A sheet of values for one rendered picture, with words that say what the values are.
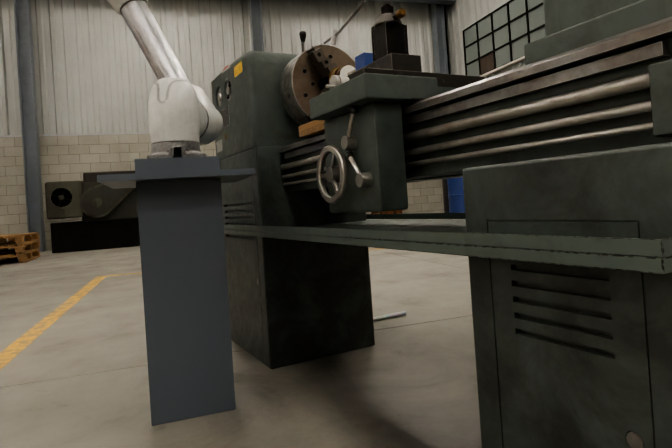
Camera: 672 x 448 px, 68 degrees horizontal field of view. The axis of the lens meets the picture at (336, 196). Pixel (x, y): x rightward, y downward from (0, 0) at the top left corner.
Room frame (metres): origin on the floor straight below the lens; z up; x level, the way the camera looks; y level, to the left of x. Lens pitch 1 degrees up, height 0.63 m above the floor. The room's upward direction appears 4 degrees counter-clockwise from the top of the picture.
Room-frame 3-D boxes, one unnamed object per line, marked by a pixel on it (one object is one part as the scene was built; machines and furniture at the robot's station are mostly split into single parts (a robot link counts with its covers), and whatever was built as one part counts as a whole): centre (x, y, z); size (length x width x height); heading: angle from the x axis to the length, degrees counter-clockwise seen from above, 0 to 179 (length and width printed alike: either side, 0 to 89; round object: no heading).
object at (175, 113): (1.67, 0.52, 0.97); 0.18 x 0.16 x 0.22; 173
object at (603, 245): (1.66, -0.15, 0.55); 2.10 x 0.60 x 0.02; 28
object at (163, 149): (1.64, 0.51, 0.83); 0.22 x 0.18 x 0.06; 19
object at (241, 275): (2.31, 0.23, 0.43); 0.60 x 0.48 x 0.86; 28
